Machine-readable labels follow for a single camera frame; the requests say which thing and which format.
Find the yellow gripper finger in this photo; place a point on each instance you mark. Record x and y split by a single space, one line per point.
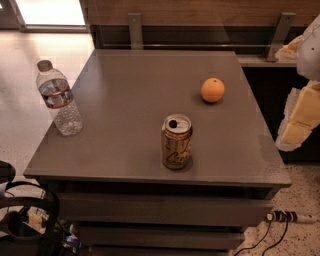
301 117
288 52

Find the orange fruit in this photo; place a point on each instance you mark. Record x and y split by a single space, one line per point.
212 90

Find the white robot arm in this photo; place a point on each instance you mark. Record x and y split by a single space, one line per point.
308 54

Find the orange soda can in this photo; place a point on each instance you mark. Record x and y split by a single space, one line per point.
176 137

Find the clear plastic water bottle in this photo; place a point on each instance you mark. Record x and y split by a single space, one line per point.
58 97

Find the white power strip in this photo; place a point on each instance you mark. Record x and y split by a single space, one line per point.
291 217

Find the grey drawer cabinet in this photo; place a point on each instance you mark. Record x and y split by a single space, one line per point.
110 179

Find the right metal bracket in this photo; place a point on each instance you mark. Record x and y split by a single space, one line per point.
280 34

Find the metal bracket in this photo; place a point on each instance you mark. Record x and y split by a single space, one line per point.
135 31
280 34

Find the left metal bracket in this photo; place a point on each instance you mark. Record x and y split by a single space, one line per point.
135 31

